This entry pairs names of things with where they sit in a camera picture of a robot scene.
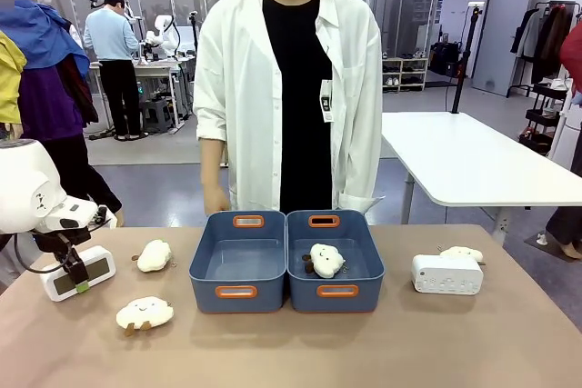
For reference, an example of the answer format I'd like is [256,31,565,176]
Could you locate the person in red top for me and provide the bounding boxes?
[544,22,582,261]

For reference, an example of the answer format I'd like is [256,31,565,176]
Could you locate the background workbench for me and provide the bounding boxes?
[88,59,186,135]

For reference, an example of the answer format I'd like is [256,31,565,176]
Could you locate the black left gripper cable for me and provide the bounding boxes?
[13,232,75,274]

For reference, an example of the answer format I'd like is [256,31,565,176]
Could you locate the blue basket with orange handles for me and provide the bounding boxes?
[188,211,288,315]
[286,209,386,314]

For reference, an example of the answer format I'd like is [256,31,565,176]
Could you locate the white digital clock with display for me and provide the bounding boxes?
[40,245,116,303]

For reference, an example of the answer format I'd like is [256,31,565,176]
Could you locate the person in white coat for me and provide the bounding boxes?
[193,0,386,217]

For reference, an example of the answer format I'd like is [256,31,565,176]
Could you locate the black mannequin trousers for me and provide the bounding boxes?
[40,132,124,215]

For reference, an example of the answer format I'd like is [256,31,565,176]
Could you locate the white cloud plush toy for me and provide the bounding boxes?
[115,295,176,337]
[437,245,486,265]
[302,243,349,279]
[132,238,174,274]

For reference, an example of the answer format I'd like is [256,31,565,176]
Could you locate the white name badge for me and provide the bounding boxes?
[320,79,336,124]

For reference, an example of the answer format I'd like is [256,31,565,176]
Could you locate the black bag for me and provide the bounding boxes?
[428,41,461,78]

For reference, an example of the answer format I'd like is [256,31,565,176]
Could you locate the white background table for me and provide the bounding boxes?
[380,111,582,244]

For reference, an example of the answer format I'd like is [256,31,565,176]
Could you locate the wooden shoe rack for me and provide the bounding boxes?
[381,56,430,94]

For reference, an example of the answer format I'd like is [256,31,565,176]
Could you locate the person in light blue shirt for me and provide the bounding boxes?
[83,0,149,142]

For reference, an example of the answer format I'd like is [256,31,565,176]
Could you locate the white digital clock with buttons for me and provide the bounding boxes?
[411,254,485,295]

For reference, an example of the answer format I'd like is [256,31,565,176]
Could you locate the person in yellow top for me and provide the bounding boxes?
[0,0,28,140]

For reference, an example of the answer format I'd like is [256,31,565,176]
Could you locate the purple shirt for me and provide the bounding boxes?
[17,55,99,142]

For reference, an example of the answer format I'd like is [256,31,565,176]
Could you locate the black tripod stand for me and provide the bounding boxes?
[450,1,486,114]

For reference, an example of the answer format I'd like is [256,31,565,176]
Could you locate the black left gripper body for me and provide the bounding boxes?
[34,225,92,267]

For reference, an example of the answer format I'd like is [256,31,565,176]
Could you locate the person's right hand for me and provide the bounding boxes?
[203,185,231,216]

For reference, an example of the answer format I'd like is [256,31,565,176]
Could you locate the black trolley cart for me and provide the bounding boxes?
[517,81,569,156]

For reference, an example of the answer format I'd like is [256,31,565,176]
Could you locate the clothes rack with coats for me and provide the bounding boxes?
[506,0,582,99]

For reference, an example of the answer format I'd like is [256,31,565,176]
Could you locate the grey plastic stool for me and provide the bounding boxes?
[139,99,172,133]

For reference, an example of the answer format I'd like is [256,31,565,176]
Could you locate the person's right forearm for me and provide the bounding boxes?
[199,136,228,192]

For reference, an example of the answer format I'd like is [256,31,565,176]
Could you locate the blue jacket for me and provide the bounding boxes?
[0,0,91,79]

